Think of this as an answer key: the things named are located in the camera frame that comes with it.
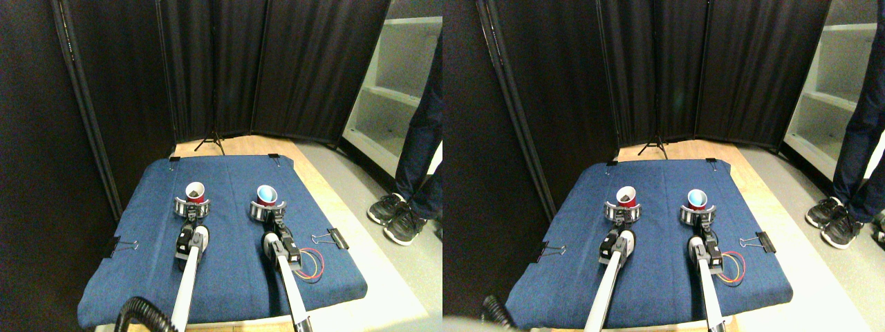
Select black ribbed hose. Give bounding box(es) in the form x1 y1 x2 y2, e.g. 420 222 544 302
482 295 516 330
114 297 178 332

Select dark blue cloth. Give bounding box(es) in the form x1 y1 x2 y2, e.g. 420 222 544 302
505 158 794 330
77 153 369 330

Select grey curtain stand pole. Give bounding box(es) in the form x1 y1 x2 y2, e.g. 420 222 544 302
476 0 557 221
50 0 120 221

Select black tripod stand foot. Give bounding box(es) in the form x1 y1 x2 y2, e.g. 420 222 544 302
194 130 226 155
637 133 669 160

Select white shelf unit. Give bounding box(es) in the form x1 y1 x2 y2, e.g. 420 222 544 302
783 21 885 182
342 15 443 178

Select red wire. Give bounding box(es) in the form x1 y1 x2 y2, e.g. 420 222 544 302
719 250 747 286
296 248 325 284

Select person's legs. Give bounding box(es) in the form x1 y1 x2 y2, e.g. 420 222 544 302
366 28 443 247
805 0 885 250

